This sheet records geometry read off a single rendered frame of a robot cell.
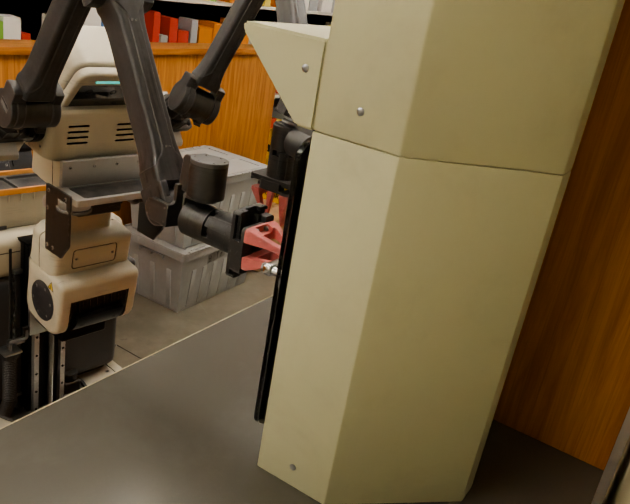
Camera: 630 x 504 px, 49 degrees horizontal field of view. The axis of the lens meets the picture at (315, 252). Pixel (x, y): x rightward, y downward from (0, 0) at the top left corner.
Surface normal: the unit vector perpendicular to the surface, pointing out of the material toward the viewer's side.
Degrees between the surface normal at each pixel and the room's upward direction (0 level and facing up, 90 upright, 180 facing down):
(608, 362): 90
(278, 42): 90
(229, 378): 0
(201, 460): 0
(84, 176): 90
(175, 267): 95
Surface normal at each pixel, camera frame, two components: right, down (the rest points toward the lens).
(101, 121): 0.71, 0.49
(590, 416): -0.53, 0.23
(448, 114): 0.21, 0.40
